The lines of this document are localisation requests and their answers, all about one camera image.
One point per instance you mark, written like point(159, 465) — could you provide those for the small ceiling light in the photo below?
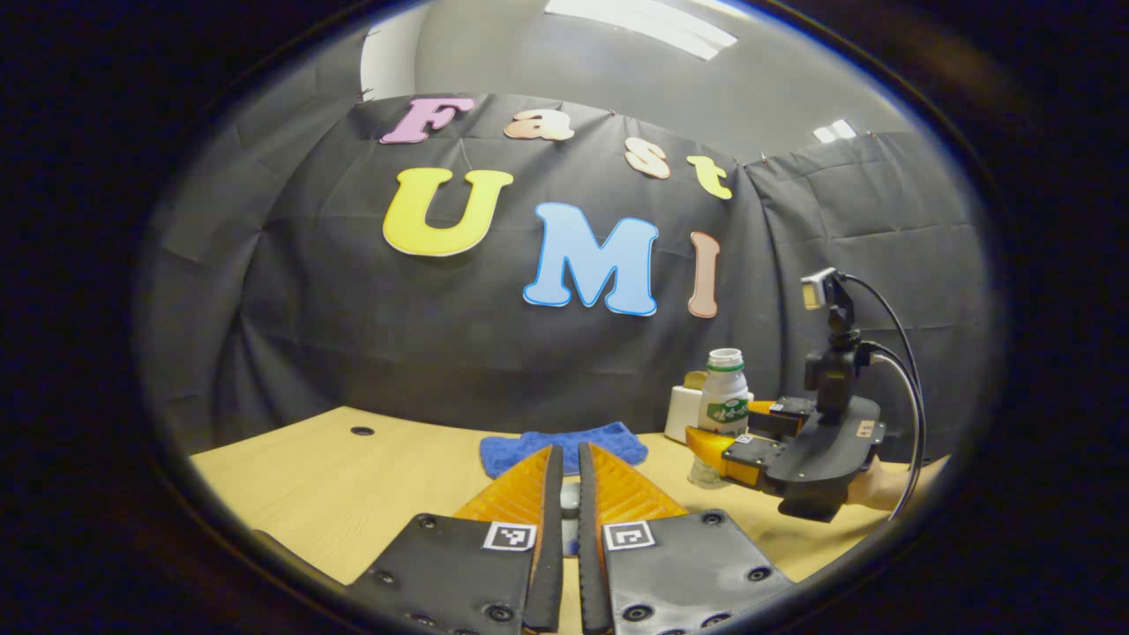
point(834, 131)

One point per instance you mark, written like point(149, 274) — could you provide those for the black backdrop cloth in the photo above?
point(309, 309)

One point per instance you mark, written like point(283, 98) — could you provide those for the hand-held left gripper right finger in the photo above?
point(593, 573)

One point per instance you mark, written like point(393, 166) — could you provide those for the blue towel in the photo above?
point(529, 450)

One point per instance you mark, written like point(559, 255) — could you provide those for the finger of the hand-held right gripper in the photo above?
point(789, 410)
point(750, 451)

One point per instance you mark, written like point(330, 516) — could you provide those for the white blue teacup lid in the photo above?
point(571, 498)

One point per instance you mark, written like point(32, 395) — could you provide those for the ceiling light panel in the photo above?
point(644, 22)

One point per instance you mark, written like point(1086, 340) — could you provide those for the brown bread slice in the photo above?
point(695, 380)

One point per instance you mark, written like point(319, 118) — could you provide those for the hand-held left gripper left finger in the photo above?
point(549, 564)

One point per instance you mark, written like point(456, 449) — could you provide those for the white water bottle green label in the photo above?
point(723, 392)

